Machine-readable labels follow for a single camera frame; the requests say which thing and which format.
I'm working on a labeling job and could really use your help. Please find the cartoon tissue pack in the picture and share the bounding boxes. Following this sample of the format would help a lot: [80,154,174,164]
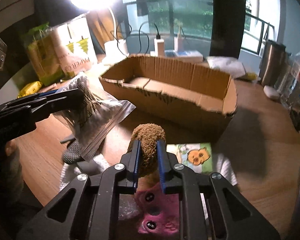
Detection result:
[166,142,213,174]

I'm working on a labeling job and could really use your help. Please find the pink plush monster toy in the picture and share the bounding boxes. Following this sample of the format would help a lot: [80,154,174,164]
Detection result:
[134,183,180,238]

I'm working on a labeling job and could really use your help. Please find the white paper towel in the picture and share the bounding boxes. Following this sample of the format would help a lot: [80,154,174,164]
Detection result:
[58,152,239,221]

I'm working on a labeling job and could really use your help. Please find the grey dotted sock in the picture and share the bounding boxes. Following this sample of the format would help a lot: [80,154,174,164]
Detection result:
[60,134,83,165]

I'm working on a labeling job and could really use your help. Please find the brown plush bear toy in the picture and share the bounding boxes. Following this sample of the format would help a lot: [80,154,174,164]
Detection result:
[127,124,166,177]

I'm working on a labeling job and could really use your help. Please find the clear zip bag with print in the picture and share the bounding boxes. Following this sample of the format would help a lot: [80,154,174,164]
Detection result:
[53,72,136,161]

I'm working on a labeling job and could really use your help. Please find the small yellow packet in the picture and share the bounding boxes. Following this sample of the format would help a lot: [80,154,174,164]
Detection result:
[17,81,43,98]

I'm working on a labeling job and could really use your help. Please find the green yellow snack bag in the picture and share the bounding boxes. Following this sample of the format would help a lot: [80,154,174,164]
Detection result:
[21,22,71,86]

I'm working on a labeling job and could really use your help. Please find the white paper cup bag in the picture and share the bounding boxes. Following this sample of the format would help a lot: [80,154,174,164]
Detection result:
[49,14,97,79]

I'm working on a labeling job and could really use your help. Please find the open cardboard box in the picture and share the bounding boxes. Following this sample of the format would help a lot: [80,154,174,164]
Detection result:
[99,55,237,142]

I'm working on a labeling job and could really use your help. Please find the brown curtain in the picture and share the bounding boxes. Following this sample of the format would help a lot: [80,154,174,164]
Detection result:
[85,9,117,54]

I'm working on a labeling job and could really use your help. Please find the white power strip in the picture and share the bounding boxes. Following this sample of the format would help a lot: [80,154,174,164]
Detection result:
[165,50,204,63]

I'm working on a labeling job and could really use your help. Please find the folded white napkins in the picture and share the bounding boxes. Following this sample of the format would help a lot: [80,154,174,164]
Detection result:
[206,56,259,81]

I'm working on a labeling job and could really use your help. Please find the white desk lamp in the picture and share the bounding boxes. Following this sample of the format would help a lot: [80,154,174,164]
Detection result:
[70,0,127,65]

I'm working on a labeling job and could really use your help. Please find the white earbuds case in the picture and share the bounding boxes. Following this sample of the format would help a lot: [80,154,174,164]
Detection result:
[263,86,280,101]

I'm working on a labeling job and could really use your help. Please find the clear water bottle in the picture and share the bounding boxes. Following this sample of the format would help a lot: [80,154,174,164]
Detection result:
[281,52,300,113]

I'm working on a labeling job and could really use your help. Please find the stainless steel tumbler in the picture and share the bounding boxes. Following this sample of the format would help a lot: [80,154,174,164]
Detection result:
[259,40,286,87]

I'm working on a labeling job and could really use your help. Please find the white charger with black cable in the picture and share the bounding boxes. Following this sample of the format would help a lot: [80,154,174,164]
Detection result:
[138,21,165,56]

